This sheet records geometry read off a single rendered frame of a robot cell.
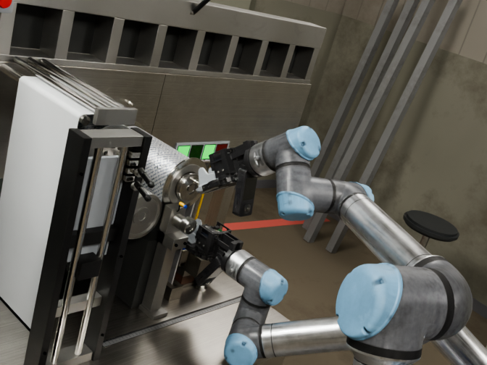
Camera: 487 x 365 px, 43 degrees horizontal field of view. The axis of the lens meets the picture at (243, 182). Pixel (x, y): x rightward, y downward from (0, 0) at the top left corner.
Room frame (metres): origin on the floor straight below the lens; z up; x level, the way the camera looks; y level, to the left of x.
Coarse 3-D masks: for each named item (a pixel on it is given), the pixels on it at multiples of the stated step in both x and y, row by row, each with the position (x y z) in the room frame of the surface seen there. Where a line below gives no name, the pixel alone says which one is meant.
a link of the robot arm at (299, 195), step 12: (276, 168) 1.26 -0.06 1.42; (288, 168) 1.23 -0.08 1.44; (300, 168) 1.24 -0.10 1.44; (276, 180) 1.24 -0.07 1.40; (288, 180) 1.22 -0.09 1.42; (300, 180) 1.22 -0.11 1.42; (312, 180) 1.24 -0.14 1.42; (324, 180) 1.26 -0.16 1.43; (288, 192) 1.20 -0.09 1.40; (300, 192) 1.20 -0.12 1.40; (312, 192) 1.22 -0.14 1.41; (324, 192) 1.23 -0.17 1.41; (288, 204) 1.19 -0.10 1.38; (300, 204) 1.18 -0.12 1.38; (312, 204) 1.20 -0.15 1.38; (324, 204) 1.23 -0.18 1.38; (288, 216) 1.19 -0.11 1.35; (300, 216) 1.20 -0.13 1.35
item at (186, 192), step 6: (186, 174) 1.44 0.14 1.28; (192, 174) 1.44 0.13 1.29; (180, 180) 1.42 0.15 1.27; (186, 180) 1.42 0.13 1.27; (192, 180) 1.44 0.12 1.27; (180, 186) 1.41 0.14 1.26; (186, 186) 1.43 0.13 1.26; (192, 186) 1.44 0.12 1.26; (198, 186) 1.46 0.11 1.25; (180, 192) 1.41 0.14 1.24; (186, 192) 1.44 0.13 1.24; (192, 192) 1.45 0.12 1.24; (180, 198) 1.42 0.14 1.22; (186, 198) 1.44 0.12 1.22; (192, 198) 1.45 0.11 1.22
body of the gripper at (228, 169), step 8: (248, 144) 1.35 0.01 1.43; (216, 152) 1.38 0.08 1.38; (224, 152) 1.36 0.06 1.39; (232, 152) 1.38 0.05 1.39; (240, 152) 1.36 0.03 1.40; (248, 152) 1.33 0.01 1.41; (216, 160) 1.38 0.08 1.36; (224, 160) 1.36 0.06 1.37; (232, 160) 1.37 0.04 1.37; (240, 160) 1.36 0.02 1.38; (248, 160) 1.32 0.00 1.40; (216, 168) 1.37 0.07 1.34; (224, 168) 1.35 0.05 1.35; (232, 168) 1.35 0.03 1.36; (248, 168) 1.32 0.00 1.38; (216, 176) 1.37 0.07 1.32; (224, 176) 1.35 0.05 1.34; (232, 176) 1.34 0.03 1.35; (256, 176) 1.32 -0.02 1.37; (224, 184) 1.34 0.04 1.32; (232, 184) 1.37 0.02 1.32
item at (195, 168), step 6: (186, 168) 1.44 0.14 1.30; (192, 168) 1.45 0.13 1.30; (198, 168) 1.47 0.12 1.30; (180, 174) 1.42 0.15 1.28; (198, 174) 1.47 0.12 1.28; (174, 180) 1.41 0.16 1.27; (174, 186) 1.42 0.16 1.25; (168, 192) 1.41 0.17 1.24; (174, 192) 1.42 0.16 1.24; (174, 198) 1.42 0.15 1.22
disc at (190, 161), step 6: (180, 162) 1.42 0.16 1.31; (186, 162) 1.44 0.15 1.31; (192, 162) 1.45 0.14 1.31; (198, 162) 1.47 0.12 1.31; (174, 168) 1.41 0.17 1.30; (180, 168) 1.43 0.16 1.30; (204, 168) 1.49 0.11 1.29; (174, 174) 1.41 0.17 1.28; (168, 180) 1.40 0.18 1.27; (168, 186) 1.41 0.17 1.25; (162, 192) 1.40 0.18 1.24; (162, 198) 1.40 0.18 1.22; (168, 198) 1.41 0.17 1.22; (186, 204) 1.47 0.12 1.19
